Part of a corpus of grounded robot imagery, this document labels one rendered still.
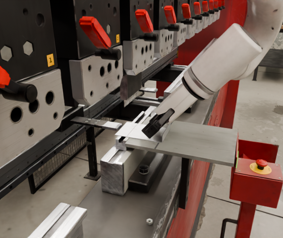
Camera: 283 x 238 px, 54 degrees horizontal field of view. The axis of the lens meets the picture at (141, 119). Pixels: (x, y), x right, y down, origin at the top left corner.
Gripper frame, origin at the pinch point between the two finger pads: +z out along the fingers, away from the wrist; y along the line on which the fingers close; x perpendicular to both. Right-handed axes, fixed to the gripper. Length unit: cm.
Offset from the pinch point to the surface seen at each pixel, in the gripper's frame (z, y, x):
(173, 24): -18.9, -13.9, -15.3
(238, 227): 24, -31, 57
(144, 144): 2.0, 6.5, 1.4
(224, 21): -5, -217, -7
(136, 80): -4.5, -2.9, -11.4
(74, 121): 16.9, 1.2, -16.8
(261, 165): -3.3, -26.7, 37.6
